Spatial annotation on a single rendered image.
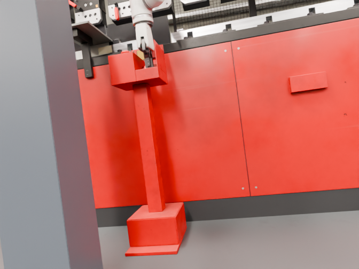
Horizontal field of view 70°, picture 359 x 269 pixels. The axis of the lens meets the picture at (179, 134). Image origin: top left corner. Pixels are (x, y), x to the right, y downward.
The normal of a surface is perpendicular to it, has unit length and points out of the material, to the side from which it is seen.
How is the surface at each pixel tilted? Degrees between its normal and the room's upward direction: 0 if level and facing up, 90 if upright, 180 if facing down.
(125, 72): 90
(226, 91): 90
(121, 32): 90
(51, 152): 90
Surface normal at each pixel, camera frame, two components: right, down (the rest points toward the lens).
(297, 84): -0.17, 0.03
